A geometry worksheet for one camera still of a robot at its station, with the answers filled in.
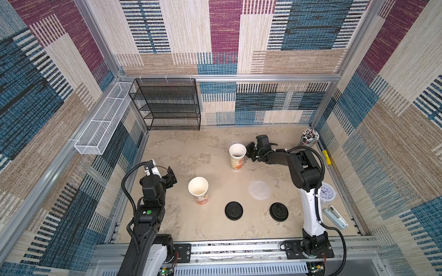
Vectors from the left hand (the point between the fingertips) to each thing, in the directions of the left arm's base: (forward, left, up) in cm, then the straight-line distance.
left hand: (160, 170), depth 79 cm
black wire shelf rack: (+47, +6, +1) cm, 48 cm away
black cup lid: (-13, -33, -17) cm, 39 cm away
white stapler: (-14, -79, -16) cm, 81 cm away
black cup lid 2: (-13, -54, -17) cm, 58 cm away
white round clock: (-5, -80, -16) cm, 82 cm away
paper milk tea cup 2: (+14, -36, -6) cm, 39 cm away
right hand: (+24, -41, -18) cm, 50 cm away
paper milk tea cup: (-6, -17, -5) cm, 18 cm away
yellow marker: (+18, -92, -20) cm, 96 cm away
